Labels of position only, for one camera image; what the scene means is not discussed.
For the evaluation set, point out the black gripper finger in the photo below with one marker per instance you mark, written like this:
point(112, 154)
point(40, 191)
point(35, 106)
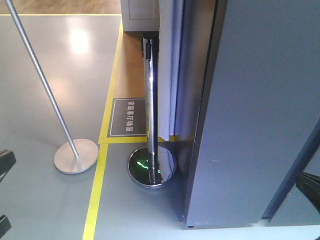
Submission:
point(7, 161)
point(5, 225)
point(309, 185)

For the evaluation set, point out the fridge door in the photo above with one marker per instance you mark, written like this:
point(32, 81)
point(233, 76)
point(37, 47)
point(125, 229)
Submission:
point(259, 120)

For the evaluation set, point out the grey floor sign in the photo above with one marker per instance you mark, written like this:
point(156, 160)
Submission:
point(128, 118)

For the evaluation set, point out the chrome stanchion post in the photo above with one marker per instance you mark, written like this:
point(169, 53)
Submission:
point(151, 166)

